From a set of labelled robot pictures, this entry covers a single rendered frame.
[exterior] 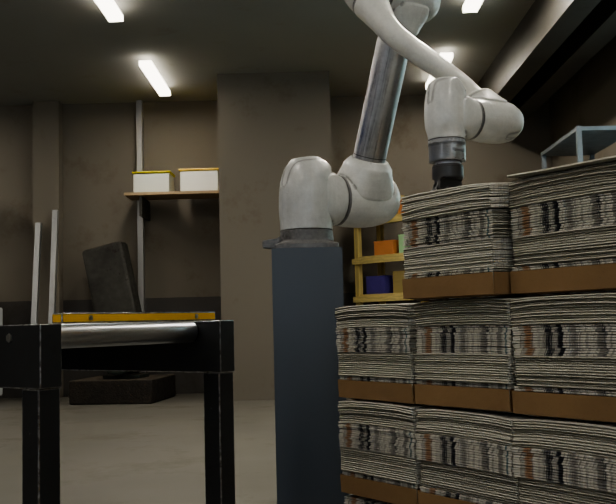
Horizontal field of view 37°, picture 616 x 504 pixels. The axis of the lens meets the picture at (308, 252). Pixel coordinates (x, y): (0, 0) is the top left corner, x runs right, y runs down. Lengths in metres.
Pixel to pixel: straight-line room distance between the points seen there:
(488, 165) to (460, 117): 8.59
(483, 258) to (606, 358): 0.33
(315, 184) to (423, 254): 0.71
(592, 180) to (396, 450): 0.78
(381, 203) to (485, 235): 0.94
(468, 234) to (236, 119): 7.82
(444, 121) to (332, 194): 0.55
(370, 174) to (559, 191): 1.04
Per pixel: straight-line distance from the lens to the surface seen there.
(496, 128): 2.30
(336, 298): 2.55
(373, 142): 2.71
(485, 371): 1.87
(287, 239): 2.61
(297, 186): 2.61
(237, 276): 9.38
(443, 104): 2.21
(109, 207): 10.80
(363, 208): 2.70
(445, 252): 1.92
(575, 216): 1.73
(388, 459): 2.13
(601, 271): 1.68
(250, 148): 9.52
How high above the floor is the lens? 0.79
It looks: 4 degrees up
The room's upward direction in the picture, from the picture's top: 1 degrees counter-clockwise
